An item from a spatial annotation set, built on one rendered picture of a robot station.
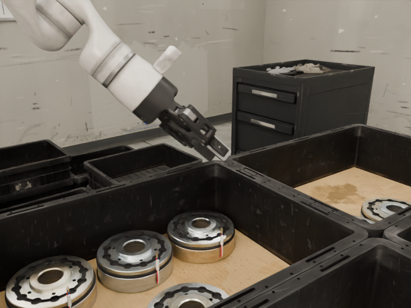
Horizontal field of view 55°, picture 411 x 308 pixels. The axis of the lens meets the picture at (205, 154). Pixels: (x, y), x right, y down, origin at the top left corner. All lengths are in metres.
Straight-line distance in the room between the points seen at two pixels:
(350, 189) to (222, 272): 0.38
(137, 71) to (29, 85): 2.76
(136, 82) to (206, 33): 3.54
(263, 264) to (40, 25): 0.45
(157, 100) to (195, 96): 3.51
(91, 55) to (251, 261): 0.37
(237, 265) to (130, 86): 0.30
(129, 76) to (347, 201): 0.46
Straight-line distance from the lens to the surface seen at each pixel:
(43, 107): 3.38
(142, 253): 0.54
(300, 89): 1.79
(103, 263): 0.54
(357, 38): 4.00
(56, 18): 0.60
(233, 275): 0.56
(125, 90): 0.59
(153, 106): 0.59
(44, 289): 0.52
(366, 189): 0.86
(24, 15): 0.58
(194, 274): 0.56
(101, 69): 0.59
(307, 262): 0.43
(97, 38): 0.59
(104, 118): 3.59
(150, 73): 0.59
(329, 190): 0.83
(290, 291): 0.39
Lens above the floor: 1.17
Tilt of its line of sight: 20 degrees down
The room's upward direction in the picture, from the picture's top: straight up
